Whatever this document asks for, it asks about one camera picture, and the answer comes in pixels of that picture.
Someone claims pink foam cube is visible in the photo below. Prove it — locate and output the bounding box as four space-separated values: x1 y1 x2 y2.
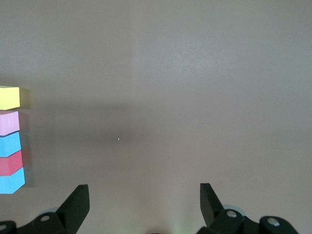
0 111 30 137

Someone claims red foam cube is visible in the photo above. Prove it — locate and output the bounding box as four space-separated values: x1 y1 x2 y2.
0 150 32 176

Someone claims yellow foam cube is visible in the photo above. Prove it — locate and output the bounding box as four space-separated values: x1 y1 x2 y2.
0 85 31 110

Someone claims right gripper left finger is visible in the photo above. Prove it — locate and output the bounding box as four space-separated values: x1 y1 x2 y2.
0 184 90 234

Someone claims blue foam cube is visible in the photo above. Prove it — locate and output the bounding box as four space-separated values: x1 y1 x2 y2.
0 167 34 195
0 131 30 158

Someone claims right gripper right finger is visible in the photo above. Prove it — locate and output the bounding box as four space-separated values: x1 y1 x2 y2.
196 182 300 234

